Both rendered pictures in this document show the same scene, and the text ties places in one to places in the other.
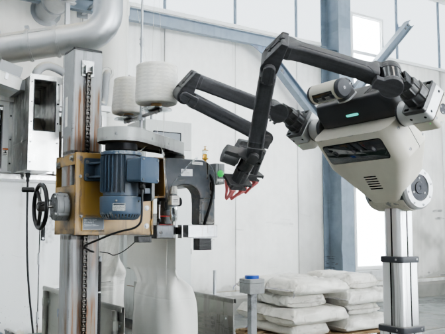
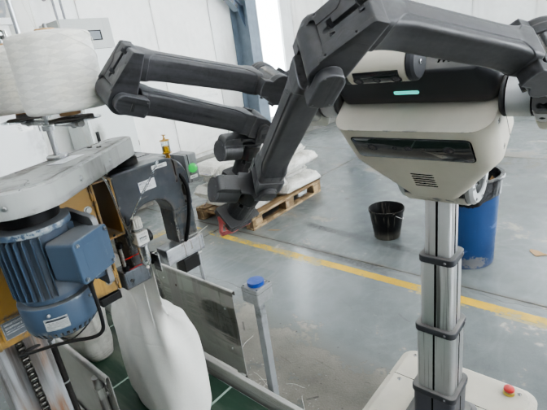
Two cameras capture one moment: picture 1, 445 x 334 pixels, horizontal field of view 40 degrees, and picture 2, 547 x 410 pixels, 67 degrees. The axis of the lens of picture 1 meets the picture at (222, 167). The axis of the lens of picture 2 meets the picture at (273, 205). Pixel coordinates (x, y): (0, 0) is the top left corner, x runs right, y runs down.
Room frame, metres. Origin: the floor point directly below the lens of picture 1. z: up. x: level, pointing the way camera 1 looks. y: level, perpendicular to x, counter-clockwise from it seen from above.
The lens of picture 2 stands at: (1.35, 0.09, 1.59)
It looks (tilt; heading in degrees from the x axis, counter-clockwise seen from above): 20 degrees down; 346
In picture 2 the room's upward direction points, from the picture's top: 8 degrees counter-clockwise
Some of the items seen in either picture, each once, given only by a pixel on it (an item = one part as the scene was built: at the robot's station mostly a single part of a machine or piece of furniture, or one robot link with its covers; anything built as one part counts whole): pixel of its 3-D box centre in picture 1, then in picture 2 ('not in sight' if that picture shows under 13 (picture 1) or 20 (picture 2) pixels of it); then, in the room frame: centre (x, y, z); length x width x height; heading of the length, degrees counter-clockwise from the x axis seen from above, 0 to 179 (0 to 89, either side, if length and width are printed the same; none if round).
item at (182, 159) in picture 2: (215, 174); (185, 166); (2.67, 0.03, 1.28); 0.08 x 0.05 x 0.09; 33
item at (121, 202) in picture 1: (120, 185); (49, 274); (2.25, 0.37, 1.21); 0.15 x 0.15 x 0.25
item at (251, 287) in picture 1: (251, 285); (256, 290); (2.61, -0.12, 0.81); 0.08 x 0.08 x 0.06; 33
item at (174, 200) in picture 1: (174, 205); (142, 242); (2.48, 0.20, 1.14); 0.05 x 0.04 x 0.16; 123
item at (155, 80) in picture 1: (156, 85); (58, 73); (2.34, 0.26, 1.61); 0.17 x 0.17 x 0.17
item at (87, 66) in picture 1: (89, 67); not in sight; (2.36, 0.53, 1.68); 0.05 x 0.03 x 0.06; 123
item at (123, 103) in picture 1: (128, 96); (13, 80); (2.56, 0.40, 1.61); 0.15 x 0.14 x 0.17; 33
